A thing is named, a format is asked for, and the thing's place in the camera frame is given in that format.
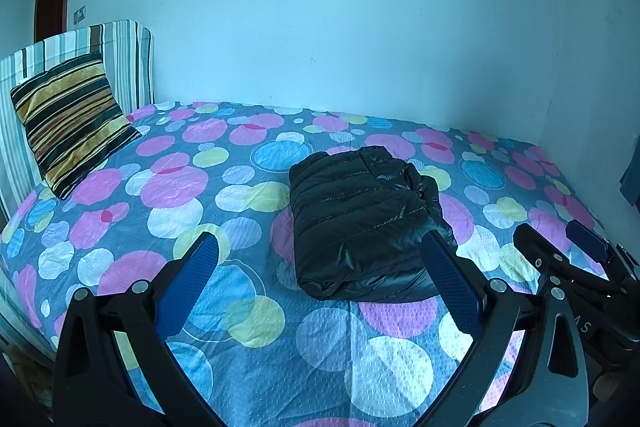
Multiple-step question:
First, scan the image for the wall light switch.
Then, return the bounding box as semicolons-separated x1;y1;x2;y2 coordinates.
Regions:
74;5;86;25

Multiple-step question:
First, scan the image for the colourful dotted bed sheet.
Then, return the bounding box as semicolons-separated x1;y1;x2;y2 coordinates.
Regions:
1;102;601;426

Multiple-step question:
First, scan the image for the striped headboard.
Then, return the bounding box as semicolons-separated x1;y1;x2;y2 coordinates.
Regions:
1;20;156;358

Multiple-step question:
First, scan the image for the striped gold black pillow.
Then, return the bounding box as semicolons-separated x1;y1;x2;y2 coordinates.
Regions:
10;52;141;199

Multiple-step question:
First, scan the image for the blue curtain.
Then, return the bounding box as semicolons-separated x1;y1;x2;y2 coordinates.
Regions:
620;147;640;209

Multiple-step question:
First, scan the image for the black puffer jacket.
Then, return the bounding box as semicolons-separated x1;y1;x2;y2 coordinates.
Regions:
288;146;457;303

